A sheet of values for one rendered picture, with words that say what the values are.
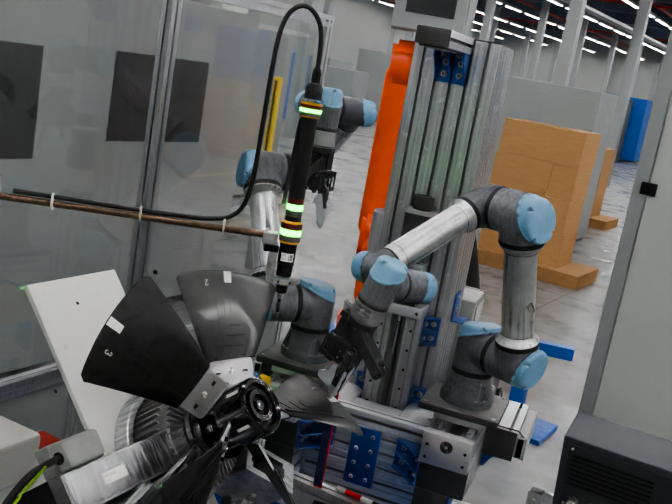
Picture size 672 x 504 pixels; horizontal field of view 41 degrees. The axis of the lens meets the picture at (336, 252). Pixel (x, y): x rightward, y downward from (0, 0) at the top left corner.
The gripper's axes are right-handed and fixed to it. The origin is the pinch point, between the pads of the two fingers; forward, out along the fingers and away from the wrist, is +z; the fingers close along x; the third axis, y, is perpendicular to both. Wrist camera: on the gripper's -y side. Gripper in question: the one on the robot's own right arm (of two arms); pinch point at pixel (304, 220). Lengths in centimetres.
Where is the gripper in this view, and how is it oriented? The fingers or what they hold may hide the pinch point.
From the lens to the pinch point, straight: 240.7
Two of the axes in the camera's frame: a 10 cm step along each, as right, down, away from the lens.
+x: -8.7, -2.5, 4.3
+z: -1.7, 9.6, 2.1
